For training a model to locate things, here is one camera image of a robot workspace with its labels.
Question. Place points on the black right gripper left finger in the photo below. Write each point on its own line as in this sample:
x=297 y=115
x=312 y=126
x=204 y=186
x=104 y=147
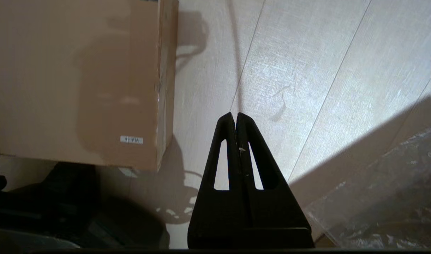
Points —
x=215 y=218

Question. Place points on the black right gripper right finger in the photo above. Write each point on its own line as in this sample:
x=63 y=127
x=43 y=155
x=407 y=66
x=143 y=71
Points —
x=275 y=218

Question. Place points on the brown cardboard box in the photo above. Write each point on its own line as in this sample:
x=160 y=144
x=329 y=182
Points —
x=70 y=77

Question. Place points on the black robot base chassis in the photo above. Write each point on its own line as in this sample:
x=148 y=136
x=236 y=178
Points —
x=77 y=215

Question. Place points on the clear crinkled plastic sheet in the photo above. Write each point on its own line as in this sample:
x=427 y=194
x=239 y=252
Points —
x=384 y=197

